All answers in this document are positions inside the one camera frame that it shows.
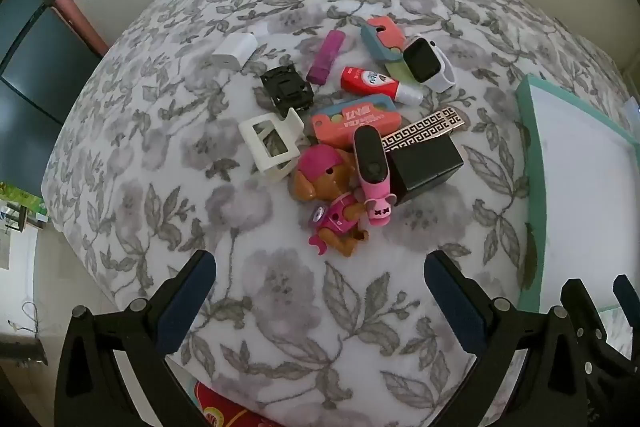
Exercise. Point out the red packet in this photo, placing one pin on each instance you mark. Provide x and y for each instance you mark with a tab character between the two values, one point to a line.
225	412

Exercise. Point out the toy dog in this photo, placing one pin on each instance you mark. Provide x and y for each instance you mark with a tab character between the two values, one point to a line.
320	167

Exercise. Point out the coral teal green case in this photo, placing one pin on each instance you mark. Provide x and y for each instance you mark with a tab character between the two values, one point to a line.
385	32

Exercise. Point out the white smartwatch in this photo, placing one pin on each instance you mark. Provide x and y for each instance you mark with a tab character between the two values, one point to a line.
422	59

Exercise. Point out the white device with light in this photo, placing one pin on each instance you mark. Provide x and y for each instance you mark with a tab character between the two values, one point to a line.
633	106

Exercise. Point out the teal rimmed white box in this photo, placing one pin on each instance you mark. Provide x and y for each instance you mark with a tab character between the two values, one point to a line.
585	187

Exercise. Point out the red correction fluid bottle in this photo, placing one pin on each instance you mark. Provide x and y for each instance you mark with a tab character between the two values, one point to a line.
365	79

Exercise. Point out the black plastic clip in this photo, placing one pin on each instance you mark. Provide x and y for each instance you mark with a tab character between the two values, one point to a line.
292	99

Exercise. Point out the green printed object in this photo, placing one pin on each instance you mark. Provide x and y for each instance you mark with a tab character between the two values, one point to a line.
20	197

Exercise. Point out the dark cabinet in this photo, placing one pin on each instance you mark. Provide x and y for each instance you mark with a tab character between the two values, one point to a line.
30	72

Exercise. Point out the cream plastic holder frame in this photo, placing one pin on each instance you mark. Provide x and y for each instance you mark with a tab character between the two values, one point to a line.
292	123

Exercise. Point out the coral blue printed case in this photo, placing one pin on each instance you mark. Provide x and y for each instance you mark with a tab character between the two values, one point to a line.
345	122

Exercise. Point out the gold patterned metal bar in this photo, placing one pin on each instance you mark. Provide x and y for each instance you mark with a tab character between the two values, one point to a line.
430	127

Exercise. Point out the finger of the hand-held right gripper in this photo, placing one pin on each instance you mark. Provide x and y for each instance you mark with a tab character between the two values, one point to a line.
629	297
580	302

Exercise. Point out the black box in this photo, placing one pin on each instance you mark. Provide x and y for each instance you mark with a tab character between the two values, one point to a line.
425	167

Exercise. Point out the purple plastic stick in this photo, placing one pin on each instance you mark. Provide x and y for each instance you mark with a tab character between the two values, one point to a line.
325	57

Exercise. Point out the pink board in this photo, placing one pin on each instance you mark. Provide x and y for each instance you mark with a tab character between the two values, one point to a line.
75	14

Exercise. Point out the grey floral bedspread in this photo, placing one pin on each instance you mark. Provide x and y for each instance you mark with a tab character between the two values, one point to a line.
280	287

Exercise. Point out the white charger adapter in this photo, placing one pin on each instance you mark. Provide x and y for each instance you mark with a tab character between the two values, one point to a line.
232	52

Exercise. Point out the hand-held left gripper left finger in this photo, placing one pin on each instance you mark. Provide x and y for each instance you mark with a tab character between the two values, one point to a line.
187	304

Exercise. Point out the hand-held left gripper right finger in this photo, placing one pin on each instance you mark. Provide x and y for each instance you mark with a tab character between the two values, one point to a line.
457	304

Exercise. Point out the pink fitness band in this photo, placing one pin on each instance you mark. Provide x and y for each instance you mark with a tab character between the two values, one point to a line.
372	187

